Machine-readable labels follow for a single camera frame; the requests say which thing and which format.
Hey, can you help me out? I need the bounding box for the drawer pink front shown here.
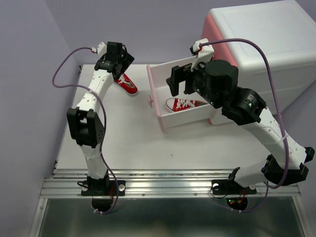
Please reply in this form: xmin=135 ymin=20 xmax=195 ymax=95
xmin=147 ymin=57 xmax=215 ymax=132
xmin=200 ymin=10 xmax=239 ymax=67

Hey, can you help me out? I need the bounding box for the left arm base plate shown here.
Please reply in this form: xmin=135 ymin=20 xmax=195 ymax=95
xmin=77 ymin=179 xmax=126 ymax=215

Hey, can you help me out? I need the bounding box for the red sneaker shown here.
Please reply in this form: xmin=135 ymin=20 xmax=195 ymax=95
xmin=165 ymin=98 xmax=207 ymax=113
xmin=114 ymin=74 xmax=138 ymax=96

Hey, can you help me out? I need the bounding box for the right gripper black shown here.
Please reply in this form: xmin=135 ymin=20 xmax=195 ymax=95
xmin=166 ymin=57 xmax=222 ymax=109

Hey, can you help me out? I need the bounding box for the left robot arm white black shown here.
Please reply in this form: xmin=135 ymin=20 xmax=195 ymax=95
xmin=67 ymin=41 xmax=138 ymax=196

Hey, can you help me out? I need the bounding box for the white shoe cabinet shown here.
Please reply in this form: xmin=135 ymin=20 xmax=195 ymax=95
xmin=201 ymin=0 xmax=316 ymax=114

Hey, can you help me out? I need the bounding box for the aluminium mounting rail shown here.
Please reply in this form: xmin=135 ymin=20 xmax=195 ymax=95
xmin=39 ymin=158 xmax=302 ymax=198

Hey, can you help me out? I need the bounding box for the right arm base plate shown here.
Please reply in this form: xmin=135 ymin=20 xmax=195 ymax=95
xmin=209 ymin=178 xmax=257 ymax=212

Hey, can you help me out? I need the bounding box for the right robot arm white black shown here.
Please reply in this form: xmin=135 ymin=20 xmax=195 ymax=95
xmin=166 ymin=60 xmax=315 ymax=195

